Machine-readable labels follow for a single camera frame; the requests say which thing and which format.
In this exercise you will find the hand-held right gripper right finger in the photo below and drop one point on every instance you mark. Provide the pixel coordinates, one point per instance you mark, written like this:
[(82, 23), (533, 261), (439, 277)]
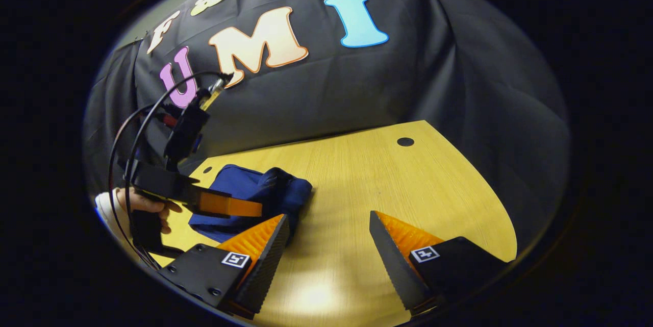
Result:
[(393, 266)]

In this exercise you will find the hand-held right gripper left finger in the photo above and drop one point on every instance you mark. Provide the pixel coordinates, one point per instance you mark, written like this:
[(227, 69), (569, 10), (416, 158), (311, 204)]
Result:
[(268, 266)]

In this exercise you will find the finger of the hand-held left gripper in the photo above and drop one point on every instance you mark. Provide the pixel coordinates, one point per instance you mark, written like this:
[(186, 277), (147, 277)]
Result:
[(229, 204)]

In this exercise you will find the blue jeans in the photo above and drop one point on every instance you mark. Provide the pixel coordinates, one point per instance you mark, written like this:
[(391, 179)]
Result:
[(245, 184)]

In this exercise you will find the black backdrop cloth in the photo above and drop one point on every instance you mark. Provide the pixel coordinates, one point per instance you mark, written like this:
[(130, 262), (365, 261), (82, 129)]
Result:
[(408, 87)]

